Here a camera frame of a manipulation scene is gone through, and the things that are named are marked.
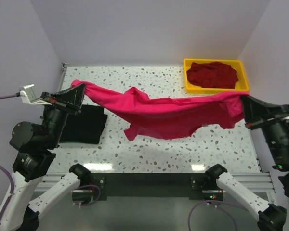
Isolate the aluminium table frame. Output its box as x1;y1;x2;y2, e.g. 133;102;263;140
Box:
26;63;277;231

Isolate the dark red t shirt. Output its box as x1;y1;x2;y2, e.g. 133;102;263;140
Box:
186;62;238;89

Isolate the pink t shirt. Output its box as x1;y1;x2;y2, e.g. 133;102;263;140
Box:
71;80;249;141

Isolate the folded black t shirt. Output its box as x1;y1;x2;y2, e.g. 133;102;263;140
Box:
59;105;108;144

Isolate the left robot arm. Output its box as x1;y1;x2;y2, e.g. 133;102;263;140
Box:
0;84;91;231

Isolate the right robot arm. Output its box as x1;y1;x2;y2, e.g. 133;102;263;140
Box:
205;96;289;231

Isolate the yellow plastic bin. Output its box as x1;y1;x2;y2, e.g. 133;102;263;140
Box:
183;58;250;94

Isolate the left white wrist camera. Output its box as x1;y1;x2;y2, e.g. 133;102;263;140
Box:
19;84;50;105

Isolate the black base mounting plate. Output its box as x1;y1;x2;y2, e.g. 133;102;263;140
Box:
72;173;224;204

